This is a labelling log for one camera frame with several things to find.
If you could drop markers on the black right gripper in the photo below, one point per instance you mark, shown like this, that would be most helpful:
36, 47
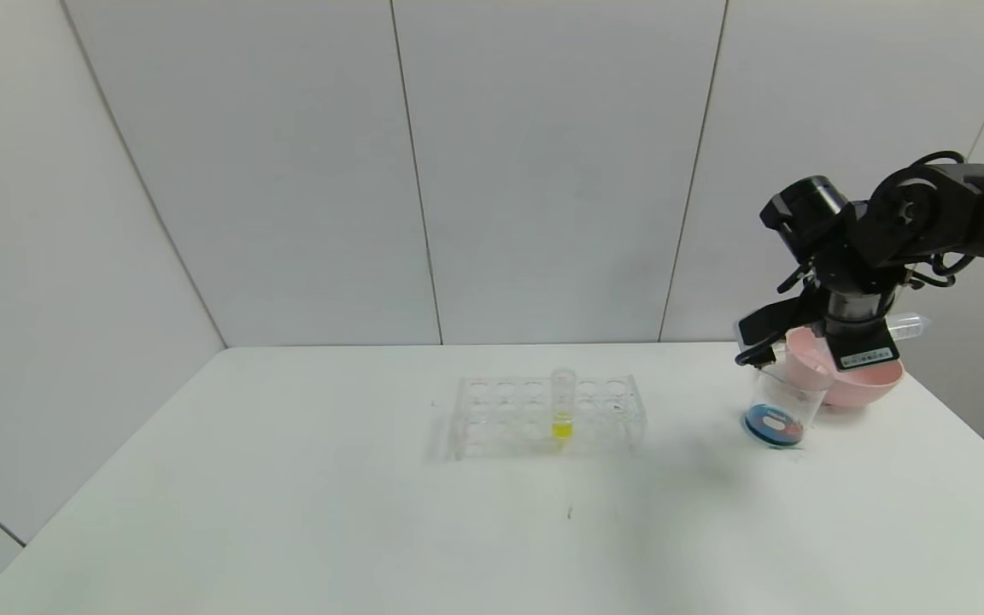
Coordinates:
866, 351

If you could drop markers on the test tube with blue pigment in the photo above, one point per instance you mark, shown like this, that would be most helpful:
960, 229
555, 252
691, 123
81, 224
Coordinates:
910, 326

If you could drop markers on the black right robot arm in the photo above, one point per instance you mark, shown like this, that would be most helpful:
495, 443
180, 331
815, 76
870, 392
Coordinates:
928, 213

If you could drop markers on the test tube with yellow pigment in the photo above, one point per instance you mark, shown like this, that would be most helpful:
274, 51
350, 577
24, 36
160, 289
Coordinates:
562, 425

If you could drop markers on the clear acrylic test tube rack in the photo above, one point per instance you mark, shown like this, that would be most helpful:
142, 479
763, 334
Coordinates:
509, 436

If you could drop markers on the pink bowl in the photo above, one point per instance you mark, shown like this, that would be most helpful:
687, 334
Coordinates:
872, 389

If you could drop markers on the clear glass beaker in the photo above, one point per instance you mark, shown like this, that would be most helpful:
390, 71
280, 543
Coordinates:
774, 424

